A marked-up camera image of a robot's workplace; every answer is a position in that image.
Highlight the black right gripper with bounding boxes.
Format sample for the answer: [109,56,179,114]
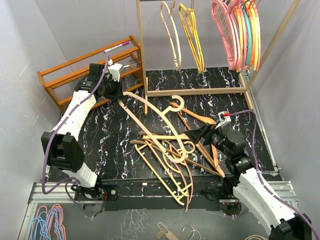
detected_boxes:
[184,121,232,157]

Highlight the beige hanger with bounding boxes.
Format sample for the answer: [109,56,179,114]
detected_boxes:
[118,91,188,164]
[160,0,182,71]

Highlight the cream thin plastic hanger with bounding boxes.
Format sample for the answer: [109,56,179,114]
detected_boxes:
[130,140,194,211]

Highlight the teal wire hanger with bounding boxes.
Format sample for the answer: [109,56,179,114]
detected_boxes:
[242,0,253,66]

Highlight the thick pink plastic hanger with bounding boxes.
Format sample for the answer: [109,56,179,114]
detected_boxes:
[225,0,240,72]

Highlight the yellow metal hanger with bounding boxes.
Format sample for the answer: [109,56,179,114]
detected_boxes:
[250,0,261,72]

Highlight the orange plastic hanger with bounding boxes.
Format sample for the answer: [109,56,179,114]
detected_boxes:
[245,0,258,70]

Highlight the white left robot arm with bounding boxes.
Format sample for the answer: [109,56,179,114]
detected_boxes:
[41,63,124,200]

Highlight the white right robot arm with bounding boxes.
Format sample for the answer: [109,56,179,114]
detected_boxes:
[185,124,312,240]

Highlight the purple capped marker pen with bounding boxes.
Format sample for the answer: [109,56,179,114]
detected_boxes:
[103,41,130,53]

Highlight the orange wooden shelf rack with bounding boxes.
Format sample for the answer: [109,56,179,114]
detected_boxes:
[36,35,148,113]

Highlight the light wooden clothes rack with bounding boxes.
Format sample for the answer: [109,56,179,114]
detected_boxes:
[135,0,301,110]

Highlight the wooden clip hanger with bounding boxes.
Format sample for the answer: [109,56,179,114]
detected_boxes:
[155,222,178,240]

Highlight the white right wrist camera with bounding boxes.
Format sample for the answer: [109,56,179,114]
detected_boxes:
[215,111,231,129]

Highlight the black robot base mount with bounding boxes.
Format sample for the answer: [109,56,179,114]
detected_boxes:
[75,175,249,217]

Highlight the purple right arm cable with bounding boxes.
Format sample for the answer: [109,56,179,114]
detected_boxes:
[224,109,320,240]

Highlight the blue and pink wire hangers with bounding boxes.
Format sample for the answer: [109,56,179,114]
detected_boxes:
[26,204,67,240]

